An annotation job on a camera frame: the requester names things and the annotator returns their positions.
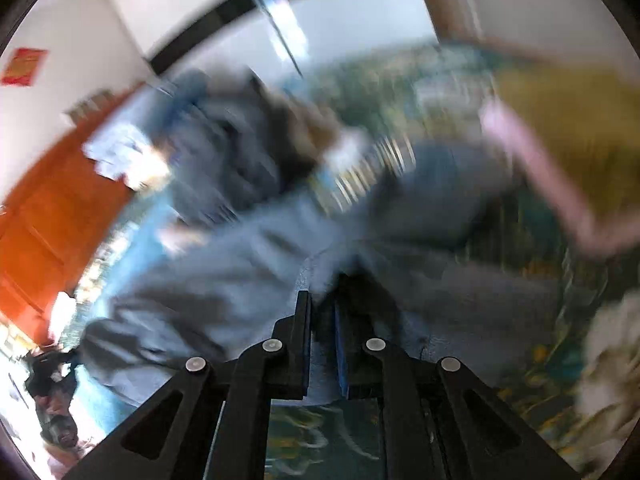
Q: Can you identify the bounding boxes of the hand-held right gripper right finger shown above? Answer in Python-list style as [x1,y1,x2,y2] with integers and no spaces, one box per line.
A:
[335,274,582,480]

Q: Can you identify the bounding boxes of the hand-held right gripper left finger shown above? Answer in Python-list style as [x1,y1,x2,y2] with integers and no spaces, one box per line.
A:
[62,291,312,480]

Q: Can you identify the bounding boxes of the grey-blue pants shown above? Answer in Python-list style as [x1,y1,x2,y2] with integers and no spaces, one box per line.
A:
[80,144,568,408]

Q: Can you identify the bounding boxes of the striped cloth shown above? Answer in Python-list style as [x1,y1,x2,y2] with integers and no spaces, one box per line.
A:
[309,132,418,217]

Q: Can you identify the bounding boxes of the green printed bed sheet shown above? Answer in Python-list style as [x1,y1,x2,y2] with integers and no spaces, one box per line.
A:
[75,42,640,480]

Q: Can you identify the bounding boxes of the dark grey-blue garment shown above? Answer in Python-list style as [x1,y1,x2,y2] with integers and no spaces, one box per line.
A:
[162,67,326,226]

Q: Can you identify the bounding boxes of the dark object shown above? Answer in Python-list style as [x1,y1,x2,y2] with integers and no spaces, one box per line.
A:
[24,347,83,461]

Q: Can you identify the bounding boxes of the white fluffy cloth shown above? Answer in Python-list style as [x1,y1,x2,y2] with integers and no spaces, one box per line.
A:
[575,294,640,423]

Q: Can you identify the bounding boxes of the pale blue white cloth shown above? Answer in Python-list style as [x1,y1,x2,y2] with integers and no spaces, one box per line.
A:
[81,124,172,192]

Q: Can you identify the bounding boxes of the pink cloth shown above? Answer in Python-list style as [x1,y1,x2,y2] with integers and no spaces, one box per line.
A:
[479,99,628,262]

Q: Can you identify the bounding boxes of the orange wooden door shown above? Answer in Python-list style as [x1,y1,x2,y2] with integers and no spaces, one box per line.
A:
[0,82,148,348]

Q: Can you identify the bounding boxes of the black framed window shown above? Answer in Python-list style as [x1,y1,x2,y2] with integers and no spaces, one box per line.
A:
[147,0,441,91]

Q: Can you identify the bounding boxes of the olive yellow cloth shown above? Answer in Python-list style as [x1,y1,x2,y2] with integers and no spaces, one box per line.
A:
[492,60,640,246]

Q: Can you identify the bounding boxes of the red wall poster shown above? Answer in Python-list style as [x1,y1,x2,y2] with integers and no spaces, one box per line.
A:
[0,47,49,87]

